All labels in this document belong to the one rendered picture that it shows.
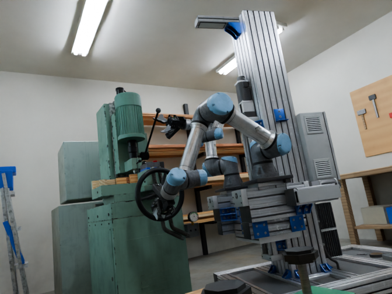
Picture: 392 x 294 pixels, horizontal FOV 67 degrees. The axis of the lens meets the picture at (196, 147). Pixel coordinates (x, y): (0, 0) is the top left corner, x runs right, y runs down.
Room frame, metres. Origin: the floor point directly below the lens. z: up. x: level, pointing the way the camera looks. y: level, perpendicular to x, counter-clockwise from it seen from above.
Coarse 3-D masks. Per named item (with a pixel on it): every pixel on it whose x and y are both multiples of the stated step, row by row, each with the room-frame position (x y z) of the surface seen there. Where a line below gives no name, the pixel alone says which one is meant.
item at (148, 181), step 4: (140, 172) 1.74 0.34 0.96; (144, 172) 1.69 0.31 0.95; (140, 176) 1.75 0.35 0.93; (148, 176) 1.68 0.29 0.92; (156, 176) 1.71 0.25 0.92; (144, 180) 1.70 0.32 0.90; (148, 180) 1.68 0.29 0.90; (152, 180) 1.69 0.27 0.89; (144, 184) 1.71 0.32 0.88; (148, 184) 1.68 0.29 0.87
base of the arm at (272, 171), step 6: (258, 162) 1.70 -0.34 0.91; (264, 162) 1.69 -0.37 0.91; (270, 162) 1.70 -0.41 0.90; (258, 168) 1.69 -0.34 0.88; (264, 168) 1.68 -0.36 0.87; (270, 168) 1.68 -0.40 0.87; (258, 174) 1.69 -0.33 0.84; (264, 174) 1.67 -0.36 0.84; (270, 174) 1.67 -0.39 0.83; (276, 174) 1.69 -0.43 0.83
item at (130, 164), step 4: (128, 160) 1.89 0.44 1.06; (132, 160) 1.85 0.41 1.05; (136, 160) 1.87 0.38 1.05; (124, 164) 1.95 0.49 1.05; (128, 164) 1.89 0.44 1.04; (132, 164) 1.85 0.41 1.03; (136, 164) 1.87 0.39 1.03; (140, 164) 1.88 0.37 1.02; (128, 168) 1.90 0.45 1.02; (132, 168) 1.85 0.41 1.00; (136, 168) 1.86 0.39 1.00; (128, 172) 1.97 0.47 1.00
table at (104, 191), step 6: (102, 186) 1.63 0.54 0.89; (108, 186) 1.65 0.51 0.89; (114, 186) 1.66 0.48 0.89; (120, 186) 1.68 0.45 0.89; (126, 186) 1.70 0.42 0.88; (132, 186) 1.72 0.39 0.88; (144, 186) 1.66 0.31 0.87; (150, 186) 1.68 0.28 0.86; (96, 192) 1.71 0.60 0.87; (102, 192) 1.63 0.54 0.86; (108, 192) 1.65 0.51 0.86; (114, 192) 1.66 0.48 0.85; (120, 192) 1.68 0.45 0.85; (126, 192) 1.70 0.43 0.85; (132, 192) 1.72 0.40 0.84; (96, 198) 1.73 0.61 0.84; (102, 198) 1.80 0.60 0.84
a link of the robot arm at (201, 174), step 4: (188, 172) 1.31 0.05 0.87; (192, 172) 1.32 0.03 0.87; (196, 172) 1.33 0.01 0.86; (200, 172) 1.33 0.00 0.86; (204, 172) 1.34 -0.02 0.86; (188, 176) 1.30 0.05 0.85; (192, 176) 1.31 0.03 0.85; (196, 176) 1.31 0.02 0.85; (200, 176) 1.32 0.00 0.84; (204, 176) 1.34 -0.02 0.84; (188, 180) 1.29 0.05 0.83; (192, 180) 1.31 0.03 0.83; (196, 180) 1.31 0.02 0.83; (200, 180) 1.32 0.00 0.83; (204, 180) 1.34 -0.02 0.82; (188, 184) 1.30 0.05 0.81; (192, 184) 1.32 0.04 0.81; (196, 184) 1.33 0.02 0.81; (200, 184) 1.34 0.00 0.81; (204, 184) 1.36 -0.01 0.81
